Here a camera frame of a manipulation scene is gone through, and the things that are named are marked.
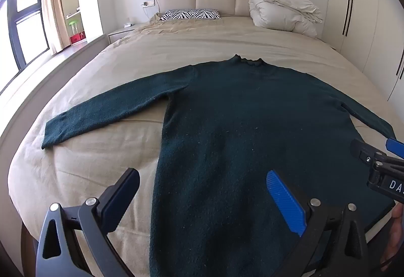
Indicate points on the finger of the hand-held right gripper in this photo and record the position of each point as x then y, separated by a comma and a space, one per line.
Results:
396, 147
363, 152

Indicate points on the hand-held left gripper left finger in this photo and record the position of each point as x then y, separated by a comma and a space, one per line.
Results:
121, 198

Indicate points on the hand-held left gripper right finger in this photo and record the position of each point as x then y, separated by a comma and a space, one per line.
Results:
285, 201

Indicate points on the dark green sweater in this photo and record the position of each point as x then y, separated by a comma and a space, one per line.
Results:
236, 122

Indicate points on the person's right hand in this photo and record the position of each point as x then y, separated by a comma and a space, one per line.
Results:
398, 232

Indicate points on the white wardrobe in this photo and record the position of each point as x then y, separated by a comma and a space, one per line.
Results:
372, 27

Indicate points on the white nightstand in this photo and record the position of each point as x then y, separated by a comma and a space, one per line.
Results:
121, 33

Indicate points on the red box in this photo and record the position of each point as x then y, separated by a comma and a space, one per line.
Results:
78, 38

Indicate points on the white folded duvet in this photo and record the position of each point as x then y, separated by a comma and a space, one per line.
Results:
277, 8

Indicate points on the bed with beige sheet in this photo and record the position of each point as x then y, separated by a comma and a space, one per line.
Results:
189, 43

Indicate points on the green lidded jar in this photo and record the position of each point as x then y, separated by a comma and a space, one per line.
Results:
73, 28

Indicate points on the zebra striped pillow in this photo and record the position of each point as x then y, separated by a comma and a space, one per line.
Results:
189, 15

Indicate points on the beige curtain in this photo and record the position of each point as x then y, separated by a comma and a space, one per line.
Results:
52, 5

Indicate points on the wall socket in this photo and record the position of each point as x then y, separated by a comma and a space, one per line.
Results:
148, 4

